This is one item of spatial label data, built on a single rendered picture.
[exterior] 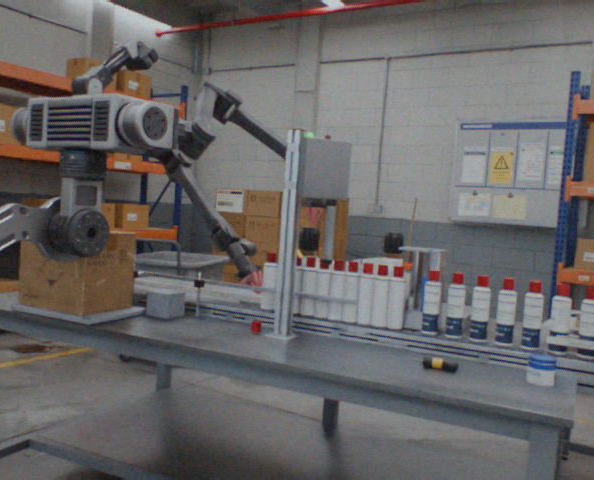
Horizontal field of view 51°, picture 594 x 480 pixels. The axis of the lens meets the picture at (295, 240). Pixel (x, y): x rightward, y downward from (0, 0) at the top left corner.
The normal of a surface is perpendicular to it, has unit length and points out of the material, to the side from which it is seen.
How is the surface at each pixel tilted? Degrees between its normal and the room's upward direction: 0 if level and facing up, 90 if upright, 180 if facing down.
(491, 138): 90
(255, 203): 90
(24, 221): 90
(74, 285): 90
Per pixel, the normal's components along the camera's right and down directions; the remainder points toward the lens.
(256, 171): -0.54, 0.00
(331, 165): 0.49, 0.08
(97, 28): 0.84, 0.09
